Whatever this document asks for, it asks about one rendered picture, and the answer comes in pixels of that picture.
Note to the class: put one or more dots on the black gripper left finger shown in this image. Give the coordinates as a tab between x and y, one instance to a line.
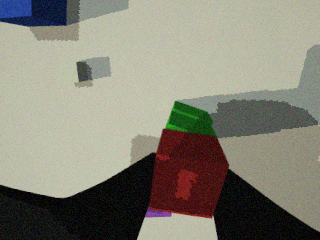
112	210

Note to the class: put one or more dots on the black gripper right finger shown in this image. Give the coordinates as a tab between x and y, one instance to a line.
244	213

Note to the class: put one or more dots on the green block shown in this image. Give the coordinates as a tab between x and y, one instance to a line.
185	123
189	110

